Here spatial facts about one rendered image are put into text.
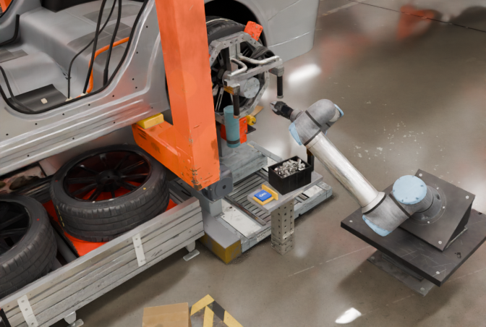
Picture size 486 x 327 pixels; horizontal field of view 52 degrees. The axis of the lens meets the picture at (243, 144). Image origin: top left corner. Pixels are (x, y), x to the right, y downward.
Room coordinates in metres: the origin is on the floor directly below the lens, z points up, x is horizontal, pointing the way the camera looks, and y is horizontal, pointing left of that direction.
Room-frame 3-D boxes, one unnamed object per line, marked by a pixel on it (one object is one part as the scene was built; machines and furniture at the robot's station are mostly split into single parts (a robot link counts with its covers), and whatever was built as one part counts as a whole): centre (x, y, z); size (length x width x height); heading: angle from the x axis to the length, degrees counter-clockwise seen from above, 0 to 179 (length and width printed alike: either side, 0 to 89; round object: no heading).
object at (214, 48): (2.79, 0.04, 0.85); 0.54 x 0.07 x 0.54; 128
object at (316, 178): (2.21, -0.22, 0.44); 0.43 x 0.17 x 0.03; 128
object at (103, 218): (2.36, 0.79, 0.39); 0.66 x 0.66 x 0.24
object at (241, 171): (2.92, 0.14, 0.13); 0.50 x 0.36 x 0.10; 128
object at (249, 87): (2.73, -0.01, 0.85); 0.21 x 0.14 x 0.14; 38
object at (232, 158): (2.92, 0.14, 0.32); 0.40 x 0.30 x 0.28; 128
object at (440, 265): (2.02, -0.93, 0.15); 0.60 x 0.60 x 0.30; 40
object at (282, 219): (2.19, -0.20, 0.21); 0.10 x 0.10 x 0.42; 38
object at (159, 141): (2.49, 0.45, 0.69); 0.52 x 0.17 x 0.35; 38
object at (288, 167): (2.23, -0.25, 0.51); 0.20 x 0.14 x 0.13; 119
